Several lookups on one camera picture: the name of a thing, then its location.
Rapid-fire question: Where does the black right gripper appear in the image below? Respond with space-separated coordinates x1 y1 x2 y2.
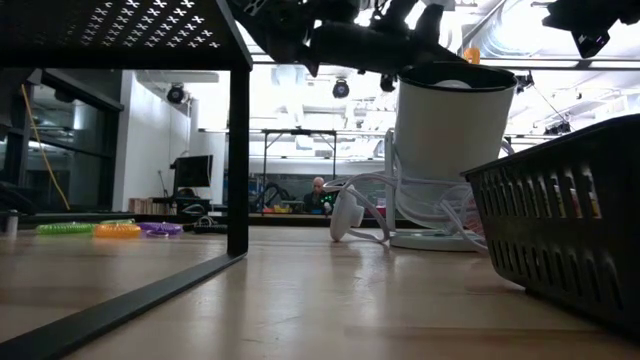
542 0 640 34

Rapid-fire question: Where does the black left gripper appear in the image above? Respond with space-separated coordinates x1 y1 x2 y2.
227 0 469 79

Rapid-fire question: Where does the white desk lamp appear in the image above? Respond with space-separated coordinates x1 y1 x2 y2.
384 62 519 253

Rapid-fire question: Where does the person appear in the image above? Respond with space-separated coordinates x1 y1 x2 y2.
302 175 335 215

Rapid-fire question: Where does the black computer monitor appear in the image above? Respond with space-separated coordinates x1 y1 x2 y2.
172 154 215 190

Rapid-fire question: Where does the black perforated metal shelf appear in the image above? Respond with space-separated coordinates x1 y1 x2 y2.
0 0 255 360

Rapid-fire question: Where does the black mesh basket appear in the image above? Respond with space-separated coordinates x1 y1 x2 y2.
459 113 640 331

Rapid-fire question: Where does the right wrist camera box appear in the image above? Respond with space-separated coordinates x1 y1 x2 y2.
572 30 612 59

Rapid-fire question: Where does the black gantry frame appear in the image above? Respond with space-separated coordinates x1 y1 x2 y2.
259 128 339 181

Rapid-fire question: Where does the white lamp power cable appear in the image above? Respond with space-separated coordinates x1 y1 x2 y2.
322 139 516 254

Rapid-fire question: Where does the orange coil keychain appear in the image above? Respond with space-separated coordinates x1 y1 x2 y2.
93 223 143 240

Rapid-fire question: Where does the yellow extension cable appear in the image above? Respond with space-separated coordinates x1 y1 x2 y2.
19 82 71 211

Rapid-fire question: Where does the black aluminium table frame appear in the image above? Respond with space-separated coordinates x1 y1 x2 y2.
0 212 426 229

